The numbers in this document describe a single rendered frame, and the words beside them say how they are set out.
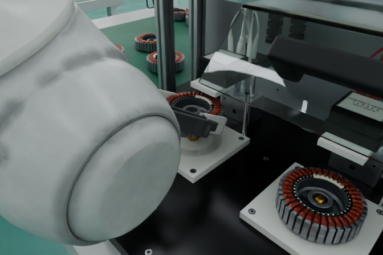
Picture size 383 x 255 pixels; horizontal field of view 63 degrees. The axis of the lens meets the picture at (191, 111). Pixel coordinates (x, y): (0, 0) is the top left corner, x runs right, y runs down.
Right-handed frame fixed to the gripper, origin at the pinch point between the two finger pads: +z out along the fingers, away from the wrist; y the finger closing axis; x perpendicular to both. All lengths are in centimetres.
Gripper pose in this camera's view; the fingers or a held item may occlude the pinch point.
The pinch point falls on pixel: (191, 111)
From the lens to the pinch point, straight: 55.1
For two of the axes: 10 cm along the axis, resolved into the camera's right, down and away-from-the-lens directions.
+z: 6.1, 1.1, 7.8
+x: 3.6, -9.2, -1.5
